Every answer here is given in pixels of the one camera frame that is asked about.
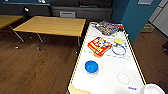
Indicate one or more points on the dark grey sofa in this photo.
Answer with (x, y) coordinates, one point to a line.
(23, 9)
(86, 8)

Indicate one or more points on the orange plastic toy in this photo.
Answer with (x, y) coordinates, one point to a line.
(99, 45)

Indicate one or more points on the yellow white-topped gaming table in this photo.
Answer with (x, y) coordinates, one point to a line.
(106, 70)

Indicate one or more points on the yellow framed wall poster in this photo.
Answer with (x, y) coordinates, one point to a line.
(145, 1)

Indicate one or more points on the cardboard box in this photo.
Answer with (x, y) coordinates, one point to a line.
(147, 27)

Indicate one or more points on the blue bowl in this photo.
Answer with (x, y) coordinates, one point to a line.
(91, 66)

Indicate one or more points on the colourful game box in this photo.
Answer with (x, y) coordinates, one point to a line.
(107, 27)

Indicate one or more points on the yellow low table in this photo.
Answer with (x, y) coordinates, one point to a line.
(6, 20)
(50, 26)

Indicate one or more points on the white sofa cushion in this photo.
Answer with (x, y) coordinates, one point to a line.
(67, 14)

